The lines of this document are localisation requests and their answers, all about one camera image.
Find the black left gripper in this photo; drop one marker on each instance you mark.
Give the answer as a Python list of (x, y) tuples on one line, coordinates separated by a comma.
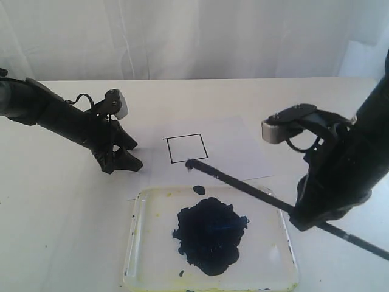
[(99, 136)]

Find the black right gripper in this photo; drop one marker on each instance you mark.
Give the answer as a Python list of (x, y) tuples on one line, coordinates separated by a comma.
[(332, 185)]

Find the black paint brush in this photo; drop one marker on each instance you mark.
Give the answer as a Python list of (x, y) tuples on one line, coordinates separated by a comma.
[(278, 204)]

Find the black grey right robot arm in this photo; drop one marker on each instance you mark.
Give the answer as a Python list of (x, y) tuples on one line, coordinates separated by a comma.
[(371, 119)]

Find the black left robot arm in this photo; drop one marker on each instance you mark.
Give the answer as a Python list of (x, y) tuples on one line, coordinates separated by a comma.
[(29, 102)]

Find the clear plastic tray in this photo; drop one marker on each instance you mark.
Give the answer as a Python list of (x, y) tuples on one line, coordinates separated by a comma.
[(266, 260)]

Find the dark blue paint blob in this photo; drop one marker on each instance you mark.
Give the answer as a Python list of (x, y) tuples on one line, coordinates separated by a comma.
[(209, 234)]

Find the white paper with black square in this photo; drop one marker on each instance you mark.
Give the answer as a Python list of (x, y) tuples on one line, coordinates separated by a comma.
[(225, 144)]

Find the white backdrop curtain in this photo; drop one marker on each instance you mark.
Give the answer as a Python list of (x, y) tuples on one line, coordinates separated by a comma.
[(150, 40)]

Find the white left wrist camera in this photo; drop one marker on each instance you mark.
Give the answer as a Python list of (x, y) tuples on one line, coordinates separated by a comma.
[(116, 104)]

